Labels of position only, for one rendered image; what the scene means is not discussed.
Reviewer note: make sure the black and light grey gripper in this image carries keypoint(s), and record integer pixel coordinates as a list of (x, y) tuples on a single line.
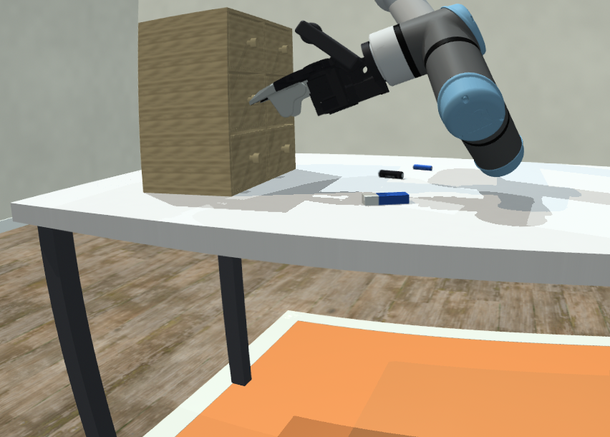
[(346, 86)]

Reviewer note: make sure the blue battery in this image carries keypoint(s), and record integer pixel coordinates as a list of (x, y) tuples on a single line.
[(422, 167)]

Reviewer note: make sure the blue and white eraser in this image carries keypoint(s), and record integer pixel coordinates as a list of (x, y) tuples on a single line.
[(375, 199)]

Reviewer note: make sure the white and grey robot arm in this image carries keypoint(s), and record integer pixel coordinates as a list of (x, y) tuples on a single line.
[(446, 45)]

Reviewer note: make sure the brown wooden chest of drawers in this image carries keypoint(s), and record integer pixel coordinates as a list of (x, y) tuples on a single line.
[(184, 103)]

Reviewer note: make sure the black aa battery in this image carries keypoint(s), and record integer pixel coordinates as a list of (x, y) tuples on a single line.
[(391, 174)]

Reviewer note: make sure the dark wooden drawer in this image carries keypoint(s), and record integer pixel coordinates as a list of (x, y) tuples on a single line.
[(245, 36), (273, 115), (242, 89), (280, 155), (278, 50), (248, 158)]

